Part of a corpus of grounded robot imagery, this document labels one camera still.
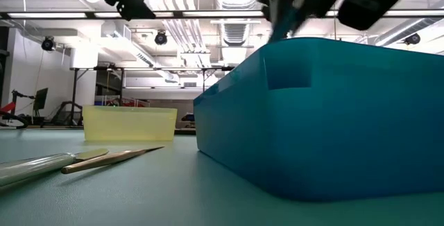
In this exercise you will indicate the silver ceiling air duct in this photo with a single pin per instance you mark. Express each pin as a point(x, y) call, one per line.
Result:
point(399, 32)

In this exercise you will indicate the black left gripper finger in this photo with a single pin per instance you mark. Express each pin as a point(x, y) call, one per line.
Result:
point(137, 9)

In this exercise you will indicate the translucent yellow plastic bin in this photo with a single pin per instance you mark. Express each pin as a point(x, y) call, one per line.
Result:
point(128, 125)

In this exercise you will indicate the black ceiling-mounted camera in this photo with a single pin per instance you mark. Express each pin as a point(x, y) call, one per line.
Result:
point(412, 39)
point(160, 38)
point(48, 43)

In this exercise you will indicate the black aluminium rig frame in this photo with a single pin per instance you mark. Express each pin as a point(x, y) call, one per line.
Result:
point(177, 14)

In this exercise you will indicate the all-silver table knife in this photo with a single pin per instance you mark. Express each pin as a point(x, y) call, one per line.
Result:
point(34, 168)

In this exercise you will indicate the black computer monitor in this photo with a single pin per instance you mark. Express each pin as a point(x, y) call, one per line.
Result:
point(40, 98)

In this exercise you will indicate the black standing desk frame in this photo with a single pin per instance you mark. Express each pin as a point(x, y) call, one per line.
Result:
point(74, 94)

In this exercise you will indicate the blue plastic bin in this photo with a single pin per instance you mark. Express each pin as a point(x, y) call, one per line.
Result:
point(329, 122)

